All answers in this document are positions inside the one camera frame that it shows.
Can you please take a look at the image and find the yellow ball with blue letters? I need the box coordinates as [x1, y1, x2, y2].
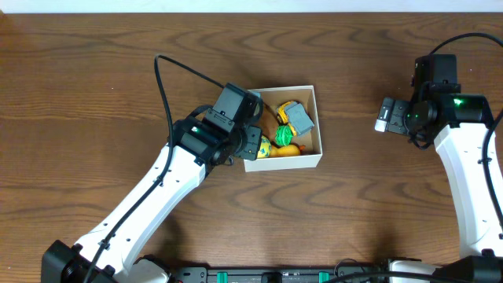
[257, 135, 272, 159]

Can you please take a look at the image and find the green plastic wheel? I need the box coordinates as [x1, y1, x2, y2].
[274, 125, 294, 146]

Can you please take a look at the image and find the orange toy duck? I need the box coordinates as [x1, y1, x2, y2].
[269, 144, 305, 158]

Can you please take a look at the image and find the yellow grey toy truck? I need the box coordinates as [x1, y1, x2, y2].
[277, 101, 314, 137]

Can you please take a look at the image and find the brown plush toy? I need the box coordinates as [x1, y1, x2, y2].
[258, 103, 280, 142]

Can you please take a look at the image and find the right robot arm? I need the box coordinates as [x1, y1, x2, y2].
[375, 54, 502, 282]

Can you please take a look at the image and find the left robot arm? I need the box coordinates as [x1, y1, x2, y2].
[41, 83, 264, 282]

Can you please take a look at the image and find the white cardboard box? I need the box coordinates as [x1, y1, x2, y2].
[244, 86, 323, 172]

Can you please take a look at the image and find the right black cable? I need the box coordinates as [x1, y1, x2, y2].
[430, 31, 503, 237]

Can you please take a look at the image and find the black cable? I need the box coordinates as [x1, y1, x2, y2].
[82, 53, 227, 283]
[430, 31, 503, 237]

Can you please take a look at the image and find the left black cable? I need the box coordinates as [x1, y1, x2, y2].
[82, 53, 227, 283]

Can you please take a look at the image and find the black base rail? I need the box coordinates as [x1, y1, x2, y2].
[169, 261, 388, 283]

